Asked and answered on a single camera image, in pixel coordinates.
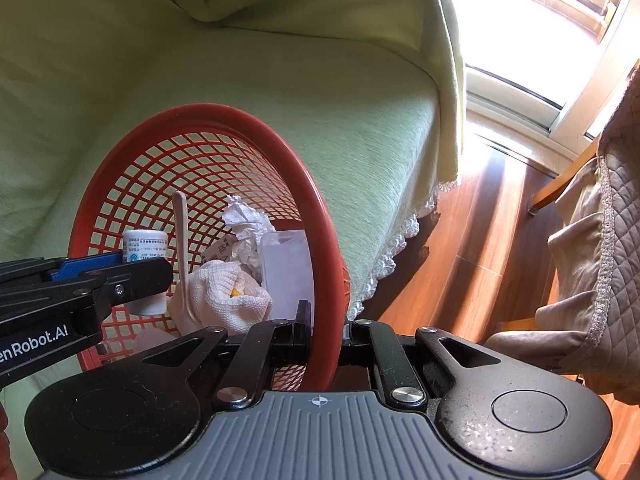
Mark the white pill bottle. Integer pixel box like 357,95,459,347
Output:
122,229,168,316

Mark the cream knitted cloth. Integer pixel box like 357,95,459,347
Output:
167,260,272,336

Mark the clear plastic case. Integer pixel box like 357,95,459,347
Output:
260,230,314,320

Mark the white plastic spoon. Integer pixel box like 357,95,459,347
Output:
171,191,198,324

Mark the white tissue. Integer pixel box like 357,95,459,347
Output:
222,195,276,283

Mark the red plastic mesh basket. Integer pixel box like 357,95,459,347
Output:
68,103,350,391

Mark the white green medicine box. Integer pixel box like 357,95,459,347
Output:
201,234,236,262

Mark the person left hand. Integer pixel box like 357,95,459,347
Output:
0,405,17,480

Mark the beige quilted covered chair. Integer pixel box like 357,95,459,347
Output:
486,77,639,405

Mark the green covered sofa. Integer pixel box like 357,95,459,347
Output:
0,0,469,480

